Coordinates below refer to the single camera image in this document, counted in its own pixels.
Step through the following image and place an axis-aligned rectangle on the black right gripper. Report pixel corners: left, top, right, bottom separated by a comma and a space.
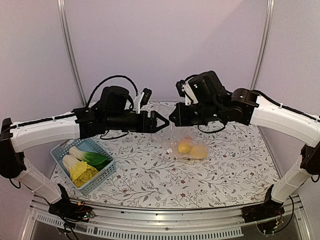
169, 101, 222, 127

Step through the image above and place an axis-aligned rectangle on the clear pink zip top bag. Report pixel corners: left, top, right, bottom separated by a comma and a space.
152, 121, 209, 160

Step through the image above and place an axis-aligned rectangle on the orange mango toy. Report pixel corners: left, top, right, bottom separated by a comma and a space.
177, 138, 194, 154

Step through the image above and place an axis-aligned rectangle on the yellow lemon toy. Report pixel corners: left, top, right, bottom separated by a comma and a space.
189, 144, 208, 160

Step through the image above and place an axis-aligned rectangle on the green bok choy toy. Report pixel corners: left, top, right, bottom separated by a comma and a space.
69, 146, 112, 171

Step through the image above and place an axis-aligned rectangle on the light blue plastic basket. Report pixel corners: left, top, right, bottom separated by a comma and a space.
50, 138, 116, 196

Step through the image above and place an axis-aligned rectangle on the yellow napa cabbage toy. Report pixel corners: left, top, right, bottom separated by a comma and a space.
62, 154, 99, 188

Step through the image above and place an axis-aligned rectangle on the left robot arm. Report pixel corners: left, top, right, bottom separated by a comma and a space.
0, 86, 170, 222

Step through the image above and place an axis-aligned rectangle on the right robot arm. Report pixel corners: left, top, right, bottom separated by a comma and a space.
169, 70, 320, 223

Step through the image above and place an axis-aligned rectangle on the floral patterned table mat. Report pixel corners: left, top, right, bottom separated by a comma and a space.
47, 100, 283, 209

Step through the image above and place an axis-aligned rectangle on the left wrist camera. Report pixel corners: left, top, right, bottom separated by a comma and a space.
133, 88, 152, 114

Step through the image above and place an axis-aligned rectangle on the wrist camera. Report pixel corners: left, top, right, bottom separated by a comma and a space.
133, 88, 152, 114
175, 80, 198, 106

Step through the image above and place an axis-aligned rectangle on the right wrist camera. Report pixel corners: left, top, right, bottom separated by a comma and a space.
175, 80, 198, 106

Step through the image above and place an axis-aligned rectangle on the front aluminium table rail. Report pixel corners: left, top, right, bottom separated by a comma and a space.
20, 194, 313, 240

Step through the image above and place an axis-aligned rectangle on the right rear aluminium frame post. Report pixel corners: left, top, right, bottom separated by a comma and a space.
250, 0, 275, 90

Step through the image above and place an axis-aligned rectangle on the aluminium frame post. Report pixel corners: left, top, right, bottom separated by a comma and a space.
57, 0, 87, 105
250, 0, 275, 90

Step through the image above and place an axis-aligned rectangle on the left rear aluminium frame post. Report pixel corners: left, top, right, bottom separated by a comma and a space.
57, 0, 87, 105

